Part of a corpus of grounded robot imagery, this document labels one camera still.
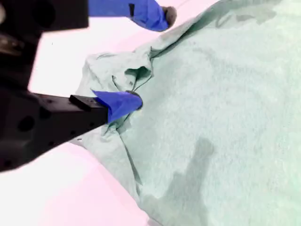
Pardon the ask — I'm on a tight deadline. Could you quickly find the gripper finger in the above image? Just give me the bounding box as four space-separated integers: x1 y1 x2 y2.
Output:
88 0 177 32
0 89 143 174

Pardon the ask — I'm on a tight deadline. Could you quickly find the pale green t-shirt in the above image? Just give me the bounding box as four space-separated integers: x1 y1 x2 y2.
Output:
75 0 301 226

